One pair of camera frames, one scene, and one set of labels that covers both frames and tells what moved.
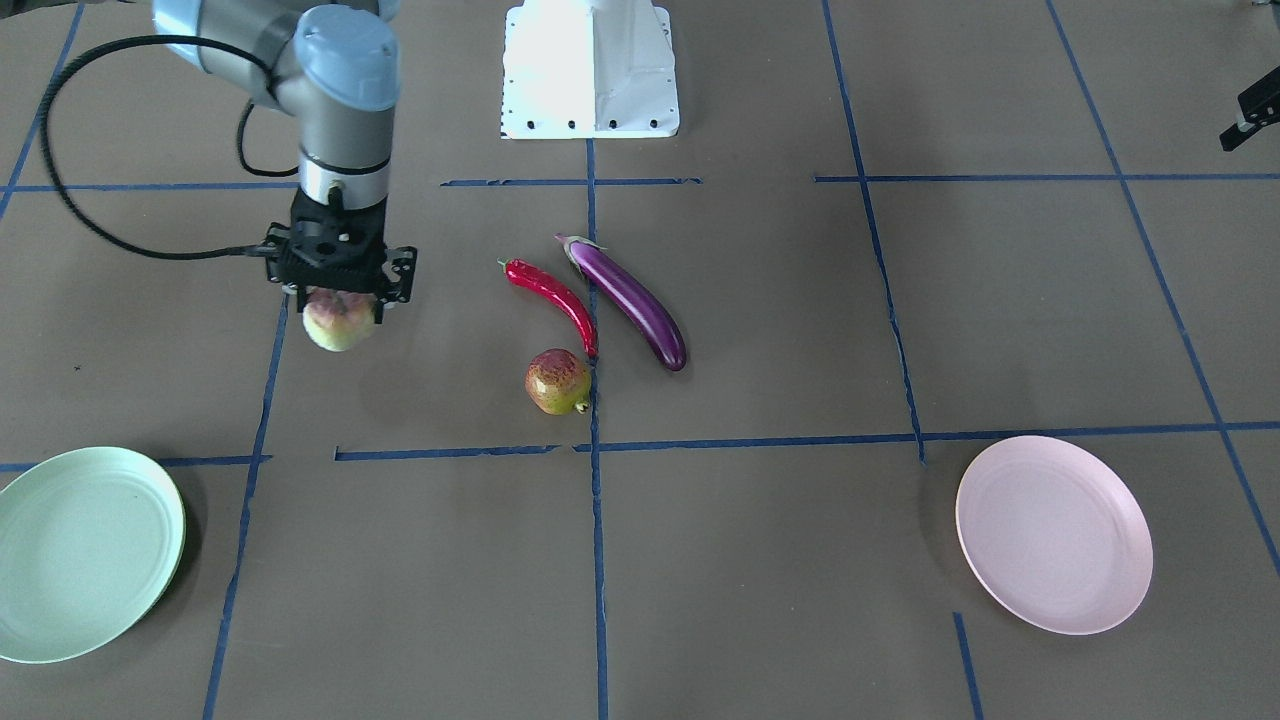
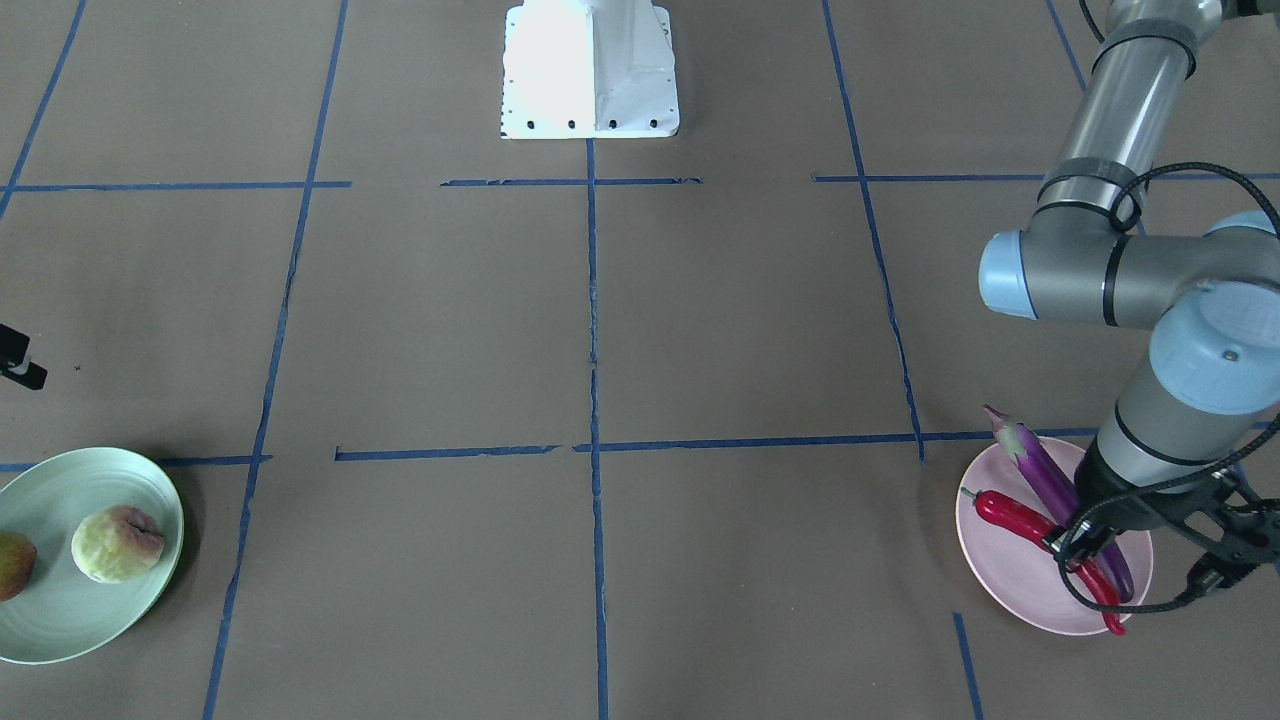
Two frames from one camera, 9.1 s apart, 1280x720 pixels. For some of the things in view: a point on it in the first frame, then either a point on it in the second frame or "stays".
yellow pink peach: x=337 y=320 to x=117 y=544
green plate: x=91 y=543 stays
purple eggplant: x=628 y=300 to x=1053 y=487
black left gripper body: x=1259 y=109 to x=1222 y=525
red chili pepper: x=523 y=274 to x=1034 y=528
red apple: x=558 y=383 to x=17 y=560
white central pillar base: x=588 y=70 stays
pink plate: x=1054 y=535 stays
